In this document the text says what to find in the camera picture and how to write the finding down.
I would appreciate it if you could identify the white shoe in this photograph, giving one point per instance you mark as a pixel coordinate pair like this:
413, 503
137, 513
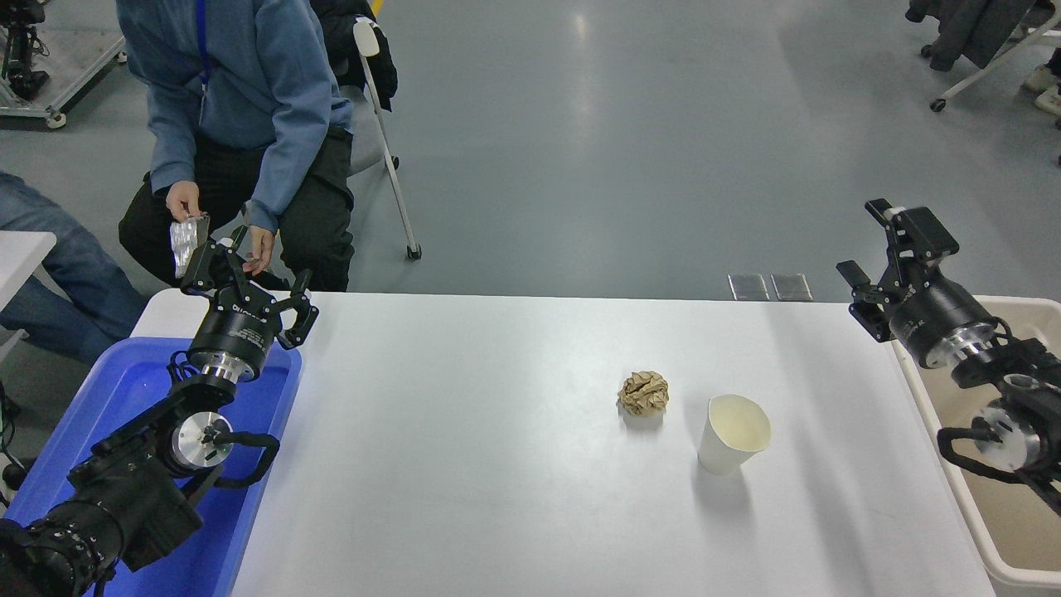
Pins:
1049, 99
1039, 79

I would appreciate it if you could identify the grey chair with white frame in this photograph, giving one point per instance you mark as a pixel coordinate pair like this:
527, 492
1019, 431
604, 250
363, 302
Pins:
369, 124

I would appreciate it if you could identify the person's right hand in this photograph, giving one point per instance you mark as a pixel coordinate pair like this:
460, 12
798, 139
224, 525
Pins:
184, 201

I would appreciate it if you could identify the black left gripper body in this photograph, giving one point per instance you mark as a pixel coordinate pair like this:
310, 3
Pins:
236, 332

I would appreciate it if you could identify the seated person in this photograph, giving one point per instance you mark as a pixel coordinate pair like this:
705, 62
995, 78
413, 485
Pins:
75, 265

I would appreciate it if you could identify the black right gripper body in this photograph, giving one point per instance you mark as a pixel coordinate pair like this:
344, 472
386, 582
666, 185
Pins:
941, 319

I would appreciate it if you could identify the black jacket on chair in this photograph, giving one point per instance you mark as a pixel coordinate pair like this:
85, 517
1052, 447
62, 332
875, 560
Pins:
340, 41

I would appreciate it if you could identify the metal floor plate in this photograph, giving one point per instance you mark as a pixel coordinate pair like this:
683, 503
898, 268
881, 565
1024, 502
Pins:
749, 288
792, 288

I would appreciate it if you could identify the small white side table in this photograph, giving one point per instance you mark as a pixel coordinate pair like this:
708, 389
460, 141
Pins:
21, 253

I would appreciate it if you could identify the white wheeled rack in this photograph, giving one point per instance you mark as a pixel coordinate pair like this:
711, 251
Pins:
986, 70

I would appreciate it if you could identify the large pale plastic bin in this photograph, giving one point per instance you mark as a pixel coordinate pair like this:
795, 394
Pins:
1003, 531

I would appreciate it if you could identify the black equipment on cart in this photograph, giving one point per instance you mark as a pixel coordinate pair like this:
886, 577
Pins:
21, 58

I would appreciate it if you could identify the dark garment on rack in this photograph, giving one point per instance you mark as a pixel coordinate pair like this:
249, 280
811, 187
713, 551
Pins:
970, 29

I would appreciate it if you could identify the white paper cup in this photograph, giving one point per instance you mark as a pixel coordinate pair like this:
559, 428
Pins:
729, 439

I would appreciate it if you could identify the aluminium frame cart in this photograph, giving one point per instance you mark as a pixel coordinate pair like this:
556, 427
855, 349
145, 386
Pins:
79, 62

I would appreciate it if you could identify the crumpled tan paper ball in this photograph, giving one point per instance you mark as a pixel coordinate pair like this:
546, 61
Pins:
644, 394

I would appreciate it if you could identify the person's left hand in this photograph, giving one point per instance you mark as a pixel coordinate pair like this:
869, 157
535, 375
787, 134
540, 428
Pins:
261, 249

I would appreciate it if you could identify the blue plastic tray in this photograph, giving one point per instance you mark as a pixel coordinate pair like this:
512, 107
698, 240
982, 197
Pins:
124, 390

